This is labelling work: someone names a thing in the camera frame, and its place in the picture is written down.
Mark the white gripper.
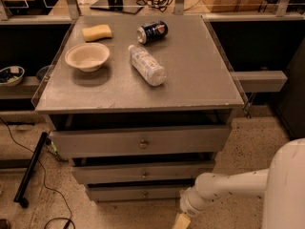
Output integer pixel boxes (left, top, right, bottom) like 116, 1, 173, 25
172, 187, 218, 229

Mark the grey bottom drawer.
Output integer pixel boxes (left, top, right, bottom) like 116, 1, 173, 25
86, 184, 189, 202

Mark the grey drawer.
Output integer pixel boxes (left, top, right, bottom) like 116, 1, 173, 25
86, 184, 189, 202
51, 125, 231, 157
72, 160, 214, 185

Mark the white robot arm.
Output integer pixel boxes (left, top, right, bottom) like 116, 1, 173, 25
173, 138, 305, 229

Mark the grey middle drawer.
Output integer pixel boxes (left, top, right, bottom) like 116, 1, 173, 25
72, 160, 214, 185

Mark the grey drawer cabinet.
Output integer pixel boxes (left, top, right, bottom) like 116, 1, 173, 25
35, 15, 243, 191

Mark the grey top drawer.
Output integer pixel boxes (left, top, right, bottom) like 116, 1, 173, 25
51, 125, 231, 157

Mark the clear plastic water bottle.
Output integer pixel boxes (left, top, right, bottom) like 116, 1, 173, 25
129, 45, 166, 87

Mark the grey metal beam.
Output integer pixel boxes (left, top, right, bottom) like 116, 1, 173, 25
232, 71, 287, 93

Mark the black bar on floor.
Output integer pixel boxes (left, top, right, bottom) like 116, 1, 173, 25
13, 132, 48, 208

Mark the beige paper bowl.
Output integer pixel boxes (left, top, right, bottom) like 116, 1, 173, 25
65, 43, 110, 73

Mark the blue pepsi can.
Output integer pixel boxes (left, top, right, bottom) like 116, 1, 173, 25
137, 21, 169, 45

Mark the yellow sponge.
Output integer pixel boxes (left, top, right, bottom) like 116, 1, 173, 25
82, 25, 112, 42

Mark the white bowl with items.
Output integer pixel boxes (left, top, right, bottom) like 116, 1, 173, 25
0, 66, 25, 87

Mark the black monitor stand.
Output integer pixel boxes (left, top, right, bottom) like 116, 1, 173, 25
90, 0, 144, 14

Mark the black floor cable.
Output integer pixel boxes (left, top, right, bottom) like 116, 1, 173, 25
0, 116, 76, 229

